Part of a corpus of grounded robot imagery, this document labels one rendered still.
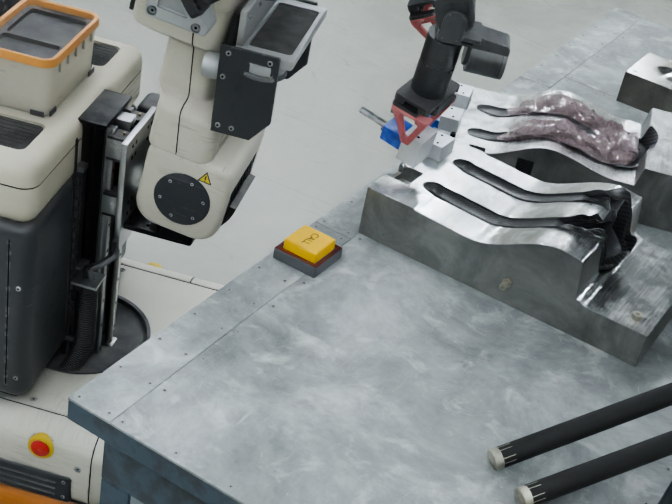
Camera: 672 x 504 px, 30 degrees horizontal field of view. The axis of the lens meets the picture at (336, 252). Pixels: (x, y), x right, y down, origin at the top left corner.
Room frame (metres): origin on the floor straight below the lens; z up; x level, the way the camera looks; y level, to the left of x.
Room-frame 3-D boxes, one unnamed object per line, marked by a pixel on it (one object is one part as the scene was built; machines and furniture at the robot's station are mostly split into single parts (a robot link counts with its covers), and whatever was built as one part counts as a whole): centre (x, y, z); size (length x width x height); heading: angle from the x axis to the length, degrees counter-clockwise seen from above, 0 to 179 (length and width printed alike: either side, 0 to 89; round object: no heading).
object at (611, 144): (2.12, -0.39, 0.90); 0.26 x 0.18 x 0.08; 81
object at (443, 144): (1.94, -0.09, 0.89); 0.13 x 0.05 x 0.05; 64
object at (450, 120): (2.10, -0.11, 0.86); 0.13 x 0.05 x 0.05; 81
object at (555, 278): (1.76, -0.31, 0.87); 0.50 x 0.26 x 0.14; 64
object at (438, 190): (1.78, -0.30, 0.92); 0.35 x 0.16 x 0.09; 64
